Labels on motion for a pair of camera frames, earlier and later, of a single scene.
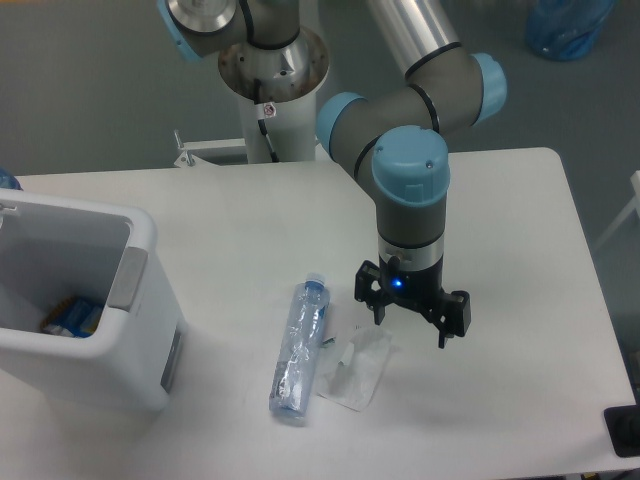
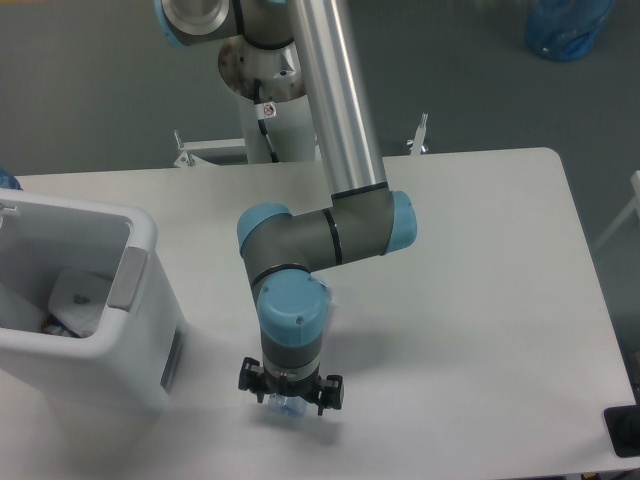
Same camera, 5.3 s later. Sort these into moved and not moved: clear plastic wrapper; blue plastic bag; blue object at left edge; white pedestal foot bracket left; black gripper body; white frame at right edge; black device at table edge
Moved: clear plastic wrapper; black gripper body
Not moved: blue object at left edge; black device at table edge; white frame at right edge; blue plastic bag; white pedestal foot bracket left
